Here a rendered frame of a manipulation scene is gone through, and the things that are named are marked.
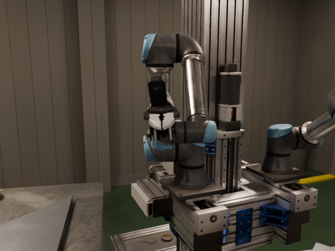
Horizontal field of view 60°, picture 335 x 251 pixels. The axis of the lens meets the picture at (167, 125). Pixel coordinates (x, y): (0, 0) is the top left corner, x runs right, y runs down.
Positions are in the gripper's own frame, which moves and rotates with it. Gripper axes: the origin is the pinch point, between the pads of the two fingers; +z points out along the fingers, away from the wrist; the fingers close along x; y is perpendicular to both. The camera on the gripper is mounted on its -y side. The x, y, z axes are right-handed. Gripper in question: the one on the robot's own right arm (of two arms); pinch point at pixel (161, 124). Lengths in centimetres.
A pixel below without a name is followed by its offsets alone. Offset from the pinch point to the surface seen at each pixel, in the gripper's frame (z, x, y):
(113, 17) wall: -326, 54, -44
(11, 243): -4, 43, 31
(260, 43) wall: -405, -160, 5
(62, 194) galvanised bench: -41, 42, 39
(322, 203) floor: -234, -180, 186
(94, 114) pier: -285, 86, 69
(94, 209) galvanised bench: -27, 27, 38
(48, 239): -5.0, 33.8, 32.3
